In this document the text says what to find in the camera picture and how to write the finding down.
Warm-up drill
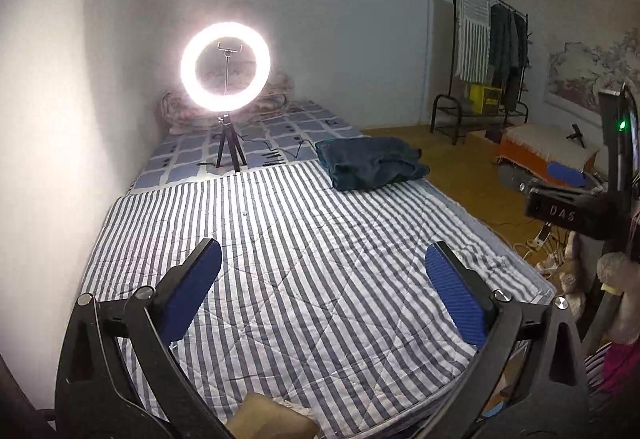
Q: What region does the landscape wall poster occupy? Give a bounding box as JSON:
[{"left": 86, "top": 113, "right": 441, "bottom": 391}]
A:
[{"left": 542, "top": 26, "right": 640, "bottom": 112}]

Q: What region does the white power strip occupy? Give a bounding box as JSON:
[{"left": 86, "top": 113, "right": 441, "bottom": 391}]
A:
[{"left": 525, "top": 229, "right": 553, "bottom": 250}]

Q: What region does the yellow crate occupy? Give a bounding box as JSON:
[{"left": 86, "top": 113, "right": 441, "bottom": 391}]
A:
[{"left": 467, "top": 84, "right": 502, "bottom": 114}]

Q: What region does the teal plaid fleece jacket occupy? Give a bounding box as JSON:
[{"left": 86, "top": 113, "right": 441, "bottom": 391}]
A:
[{"left": 315, "top": 136, "right": 430, "bottom": 192}]

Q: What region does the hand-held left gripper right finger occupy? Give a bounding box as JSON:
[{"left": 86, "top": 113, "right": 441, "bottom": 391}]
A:
[{"left": 425, "top": 240, "right": 591, "bottom": 439}]

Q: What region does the black cable on bed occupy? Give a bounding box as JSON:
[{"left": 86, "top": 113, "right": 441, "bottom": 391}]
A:
[{"left": 235, "top": 134, "right": 321, "bottom": 164}]

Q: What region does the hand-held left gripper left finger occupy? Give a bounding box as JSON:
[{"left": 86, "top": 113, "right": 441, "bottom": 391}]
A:
[{"left": 55, "top": 238, "right": 236, "bottom": 439}]

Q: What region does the grey white striped quilt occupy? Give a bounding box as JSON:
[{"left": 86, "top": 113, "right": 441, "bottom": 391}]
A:
[{"left": 82, "top": 163, "right": 558, "bottom": 439}]

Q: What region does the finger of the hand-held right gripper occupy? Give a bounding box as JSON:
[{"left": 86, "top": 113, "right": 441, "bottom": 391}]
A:
[{"left": 520, "top": 161, "right": 608, "bottom": 206}]

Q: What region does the folded floral blanket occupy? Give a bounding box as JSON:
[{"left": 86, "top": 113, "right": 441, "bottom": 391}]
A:
[{"left": 159, "top": 71, "right": 293, "bottom": 134}]

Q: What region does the striped white towel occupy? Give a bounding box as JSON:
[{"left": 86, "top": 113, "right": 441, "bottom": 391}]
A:
[{"left": 456, "top": 0, "right": 492, "bottom": 84}]

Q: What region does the orange bench with white cover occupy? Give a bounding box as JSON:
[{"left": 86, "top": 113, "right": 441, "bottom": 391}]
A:
[{"left": 495, "top": 123, "right": 603, "bottom": 180}]

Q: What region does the blue checked bedsheet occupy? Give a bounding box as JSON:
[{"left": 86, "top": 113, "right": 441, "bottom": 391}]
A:
[{"left": 127, "top": 99, "right": 366, "bottom": 192}]

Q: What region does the person's right hand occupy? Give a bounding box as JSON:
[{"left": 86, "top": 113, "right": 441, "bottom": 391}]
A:
[{"left": 557, "top": 234, "right": 640, "bottom": 345}]

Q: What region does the dark hanging coat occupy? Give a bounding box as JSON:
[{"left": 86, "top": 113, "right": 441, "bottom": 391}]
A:
[{"left": 487, "top": 4, "right": 530, "bottom": 112}]

